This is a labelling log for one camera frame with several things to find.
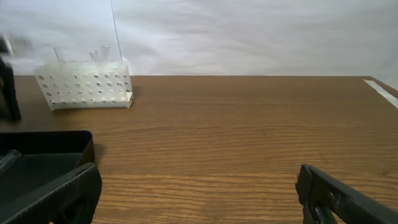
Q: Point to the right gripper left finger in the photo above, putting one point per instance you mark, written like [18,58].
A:
[62,199]

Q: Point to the black tray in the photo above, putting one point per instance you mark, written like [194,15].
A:
[46,143]

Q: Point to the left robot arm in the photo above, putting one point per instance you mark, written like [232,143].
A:
[7,93]

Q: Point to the clear test tube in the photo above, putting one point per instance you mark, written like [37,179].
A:
[105,53]
[9,158]
[94,56]
[59,55]

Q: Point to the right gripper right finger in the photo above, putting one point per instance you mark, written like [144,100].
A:
[348,205]

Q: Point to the white test tube rack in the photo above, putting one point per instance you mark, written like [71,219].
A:
[84,90]

